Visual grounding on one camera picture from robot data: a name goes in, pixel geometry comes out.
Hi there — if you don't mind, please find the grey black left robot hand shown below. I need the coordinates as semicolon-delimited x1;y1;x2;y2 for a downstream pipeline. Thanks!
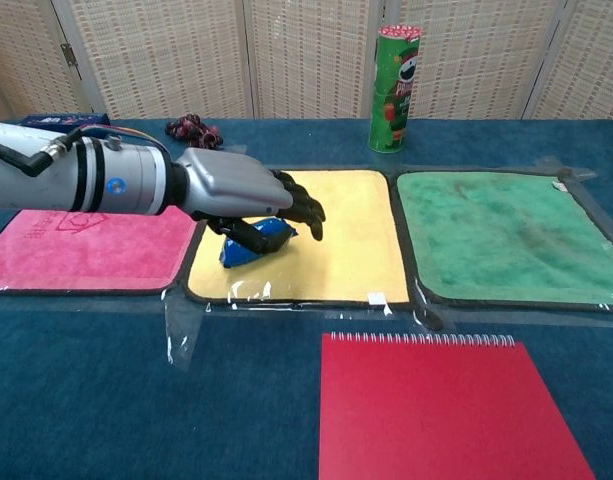
173;147;328;255

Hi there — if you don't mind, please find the blue foil snack packet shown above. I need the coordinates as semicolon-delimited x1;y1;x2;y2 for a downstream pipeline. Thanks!
219;217;300;270

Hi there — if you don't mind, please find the yellow microfiber cloth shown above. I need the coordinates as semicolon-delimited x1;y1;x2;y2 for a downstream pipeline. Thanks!
187;168;411;306

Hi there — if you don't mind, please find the beige woven folding screen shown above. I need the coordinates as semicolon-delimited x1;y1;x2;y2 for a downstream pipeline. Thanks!
0;0;613;126

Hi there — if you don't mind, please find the clear tape strip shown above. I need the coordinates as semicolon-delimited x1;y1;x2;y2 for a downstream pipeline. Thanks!
410;289;445;332
535;155;600;185
163;288;207;372

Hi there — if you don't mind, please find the dark blue rectangular box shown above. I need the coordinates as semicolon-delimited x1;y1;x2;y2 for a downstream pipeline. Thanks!
19;113;111;128

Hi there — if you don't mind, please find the pink microfiber cloth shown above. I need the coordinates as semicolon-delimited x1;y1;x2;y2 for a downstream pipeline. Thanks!
0;204;200;296

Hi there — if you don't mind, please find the green Pringles can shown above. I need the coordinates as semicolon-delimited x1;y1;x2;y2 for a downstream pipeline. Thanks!
368;23;421;154

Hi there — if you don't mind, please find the blue carpet table cover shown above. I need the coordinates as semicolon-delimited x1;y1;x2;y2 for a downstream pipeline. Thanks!
0;117;613;480

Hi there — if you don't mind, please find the green microfiber cloth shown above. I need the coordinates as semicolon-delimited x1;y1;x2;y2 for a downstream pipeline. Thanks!
394;170;613;314

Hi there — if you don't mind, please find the red spiral notebook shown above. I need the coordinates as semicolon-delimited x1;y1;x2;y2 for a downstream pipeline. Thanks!
318;330;597;480

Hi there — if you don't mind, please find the coloured wire bundle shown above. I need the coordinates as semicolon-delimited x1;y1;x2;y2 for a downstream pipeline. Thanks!
78;124;173;157

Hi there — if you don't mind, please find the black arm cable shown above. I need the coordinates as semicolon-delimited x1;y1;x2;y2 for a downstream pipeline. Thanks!
0;133;73;177

